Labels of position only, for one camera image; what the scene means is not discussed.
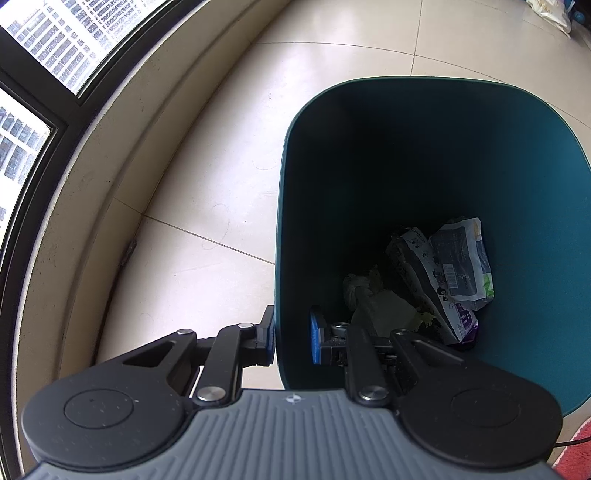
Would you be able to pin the dark teal trash bin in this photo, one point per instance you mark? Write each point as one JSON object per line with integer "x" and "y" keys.
{"x": 415, "y": 161}

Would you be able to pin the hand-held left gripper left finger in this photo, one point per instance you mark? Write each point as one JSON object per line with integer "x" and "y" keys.
{"x": 270, "y": 344}

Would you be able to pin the red floor mat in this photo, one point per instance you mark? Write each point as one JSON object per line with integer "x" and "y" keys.
{"x": 575, "y": 454}

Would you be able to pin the white tissue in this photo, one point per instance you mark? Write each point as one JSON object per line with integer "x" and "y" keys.
{"x": 358, "y": 288}

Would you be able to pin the blue ball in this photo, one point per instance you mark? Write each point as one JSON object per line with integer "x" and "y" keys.
{"x": 580, "y": 16}

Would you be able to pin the purple white snack wrapper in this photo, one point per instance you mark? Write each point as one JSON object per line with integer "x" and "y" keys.
{"x": 415, "y": 267}

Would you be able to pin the white tote bag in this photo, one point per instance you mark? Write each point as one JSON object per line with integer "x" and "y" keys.
{"x": 551, "y": 14}

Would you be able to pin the pale green wrapper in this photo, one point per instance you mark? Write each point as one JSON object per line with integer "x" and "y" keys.
{"x": 388, "y": 309}

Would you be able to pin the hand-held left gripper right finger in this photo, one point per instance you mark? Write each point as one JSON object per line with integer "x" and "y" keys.
{"x": 316, "y": 339}

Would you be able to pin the black window frame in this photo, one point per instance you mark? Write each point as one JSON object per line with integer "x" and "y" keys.
{"x": 37, "y": 104}

